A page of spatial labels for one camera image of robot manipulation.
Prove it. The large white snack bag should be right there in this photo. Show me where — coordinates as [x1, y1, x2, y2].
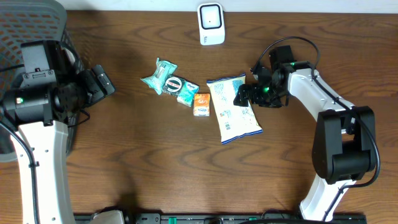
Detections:
[206, 73, 263, 144]

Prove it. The orange small snack packet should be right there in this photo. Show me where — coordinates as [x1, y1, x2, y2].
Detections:
[193, 93, 211, 117]

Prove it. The teal snack packet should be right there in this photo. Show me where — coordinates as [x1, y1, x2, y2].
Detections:
[141, 58, 178, 95]

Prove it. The small teal tissue pack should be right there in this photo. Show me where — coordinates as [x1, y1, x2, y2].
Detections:
[177, 82, 200, 107]

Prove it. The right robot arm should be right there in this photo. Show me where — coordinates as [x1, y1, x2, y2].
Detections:
[233, 45, 381, 222]

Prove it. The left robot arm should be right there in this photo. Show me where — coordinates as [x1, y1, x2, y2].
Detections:
[1, 40, 116, 223]

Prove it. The white barcode scanner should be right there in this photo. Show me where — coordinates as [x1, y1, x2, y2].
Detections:
[197, 2, 226, 45]

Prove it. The grey plastic mesh basket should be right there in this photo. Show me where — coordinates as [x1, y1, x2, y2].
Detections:
[0, 0, 85, 163]

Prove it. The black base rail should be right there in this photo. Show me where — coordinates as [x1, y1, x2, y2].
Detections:
[74, 210, 368, 224]

